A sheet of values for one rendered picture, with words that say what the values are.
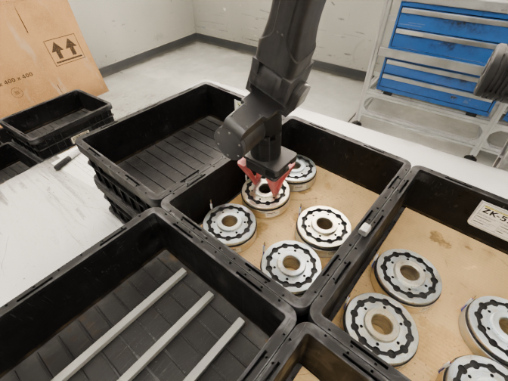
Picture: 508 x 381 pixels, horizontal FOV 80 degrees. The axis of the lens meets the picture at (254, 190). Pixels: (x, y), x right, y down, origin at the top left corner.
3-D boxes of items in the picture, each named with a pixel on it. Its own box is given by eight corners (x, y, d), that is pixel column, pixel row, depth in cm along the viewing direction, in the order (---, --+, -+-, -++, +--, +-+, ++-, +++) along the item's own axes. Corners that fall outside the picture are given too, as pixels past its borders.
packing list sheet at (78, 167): (130, 118, 117) (129, 116, 117) (172, 136, 108) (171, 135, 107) (48, 161, 97) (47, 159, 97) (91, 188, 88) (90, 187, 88)
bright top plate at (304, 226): (314, 200, 62) (314, 198, 62) (360, 224, 58) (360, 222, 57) (286, 229, 57) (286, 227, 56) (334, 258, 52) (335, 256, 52)
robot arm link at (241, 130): (314, 81, 43) (267, 48, 45) (270, 119, 37) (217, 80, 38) (286, 136, 53) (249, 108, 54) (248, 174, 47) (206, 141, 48)
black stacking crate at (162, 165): (209, 117, 96) (205, 82, 88) (286, 153, 82) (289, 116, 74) (92, 181, 74) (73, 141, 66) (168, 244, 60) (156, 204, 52)
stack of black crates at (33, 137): (105, 156, 191) (77, 88, 161) (137, 173, 179) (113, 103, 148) (43, 191, 167) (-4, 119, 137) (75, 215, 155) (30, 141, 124)
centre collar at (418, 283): (396, 256, 52) (398, 254, 51) (427, 270, 50) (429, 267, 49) (388, 278, 49) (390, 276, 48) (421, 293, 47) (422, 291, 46)
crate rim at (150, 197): (206, 88, 89) (205, 80, 88) (289, 122, 75) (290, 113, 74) (75, 148, 67) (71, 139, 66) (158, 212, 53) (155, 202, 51)
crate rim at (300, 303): (289, 122, 75) (290, 113, 74) (410, 171, 61) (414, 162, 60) (159, 212, 53) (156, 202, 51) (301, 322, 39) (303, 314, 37)
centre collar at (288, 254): (285, 248, 53) (286, 246, 53) (311, 261, 51) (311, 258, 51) (271, 268, 50) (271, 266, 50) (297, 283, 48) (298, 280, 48)
